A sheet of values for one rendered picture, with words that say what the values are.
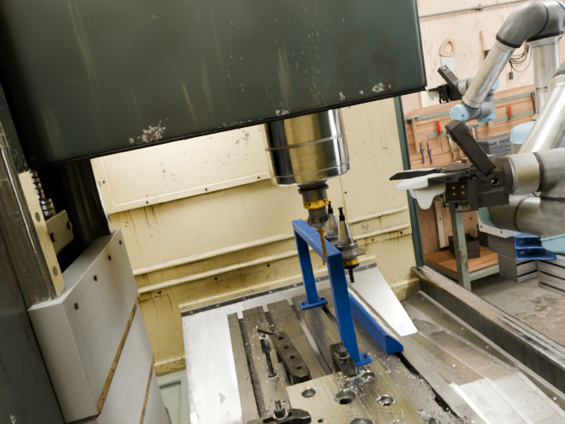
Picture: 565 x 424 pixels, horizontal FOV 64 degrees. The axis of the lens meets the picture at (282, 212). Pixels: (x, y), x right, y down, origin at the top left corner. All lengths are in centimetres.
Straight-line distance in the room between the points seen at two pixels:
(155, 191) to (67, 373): 124
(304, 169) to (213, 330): 123
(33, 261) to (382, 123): 160
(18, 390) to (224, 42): 55
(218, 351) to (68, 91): 131
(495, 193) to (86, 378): 75
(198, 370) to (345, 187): 96
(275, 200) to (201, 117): 121
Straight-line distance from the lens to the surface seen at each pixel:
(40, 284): 71
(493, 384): 147
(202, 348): 189
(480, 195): 91
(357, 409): 102
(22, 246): 70
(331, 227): 133
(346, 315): 124
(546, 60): 194
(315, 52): 77
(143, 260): 195
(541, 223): 98
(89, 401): 75
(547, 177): 93
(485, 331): 183
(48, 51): 77
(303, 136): 80
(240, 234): 192
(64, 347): 71
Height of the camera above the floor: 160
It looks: 12 degrees down
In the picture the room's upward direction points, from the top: 11 degrees counter-clockwise
